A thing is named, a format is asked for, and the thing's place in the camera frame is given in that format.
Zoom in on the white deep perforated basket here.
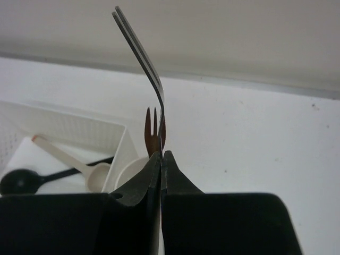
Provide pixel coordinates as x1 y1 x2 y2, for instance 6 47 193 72
1 101 138 194

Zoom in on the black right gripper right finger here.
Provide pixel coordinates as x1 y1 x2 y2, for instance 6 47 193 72
161 151 302 254

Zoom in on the black plastic spoon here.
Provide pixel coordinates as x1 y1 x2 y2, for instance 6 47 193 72
0 156 115 195

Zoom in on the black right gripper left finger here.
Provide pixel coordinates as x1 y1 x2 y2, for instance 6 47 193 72
1 154 160 254

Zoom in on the white cylindrical cup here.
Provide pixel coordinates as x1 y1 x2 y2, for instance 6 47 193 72
114 157 149 190

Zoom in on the beige plastic spoon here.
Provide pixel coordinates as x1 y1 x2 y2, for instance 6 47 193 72
31 135 111 192

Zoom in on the small silver metal fork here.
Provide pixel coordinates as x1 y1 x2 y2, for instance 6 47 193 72
112 5 165 155

